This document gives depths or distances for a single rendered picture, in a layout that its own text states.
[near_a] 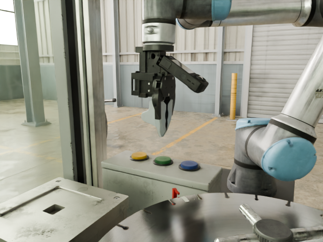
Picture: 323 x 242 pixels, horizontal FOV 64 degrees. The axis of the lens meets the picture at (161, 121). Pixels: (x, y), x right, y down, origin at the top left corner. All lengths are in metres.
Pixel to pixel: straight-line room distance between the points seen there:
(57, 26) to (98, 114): 0.24
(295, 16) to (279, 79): 5.29
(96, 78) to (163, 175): 0.29
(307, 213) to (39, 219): 0.38
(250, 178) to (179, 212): 0.51
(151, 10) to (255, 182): 0.56
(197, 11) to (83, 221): 0.46
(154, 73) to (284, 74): 5.59
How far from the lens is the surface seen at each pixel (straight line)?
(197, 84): 0.56
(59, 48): 0.58
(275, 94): 6.13
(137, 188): 0.64
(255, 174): 0.84
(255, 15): 0.79
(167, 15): 0.59
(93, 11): 0.69
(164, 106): 0.60
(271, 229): 0.24
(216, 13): 0.63
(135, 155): 0.68
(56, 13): 0.59
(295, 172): 0.71
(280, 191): 0.92
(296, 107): 0.71
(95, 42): 0.68
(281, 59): 6.10
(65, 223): 0.45
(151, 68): 0.61
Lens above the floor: 1.13
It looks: 12 degrees down
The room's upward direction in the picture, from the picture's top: straight up
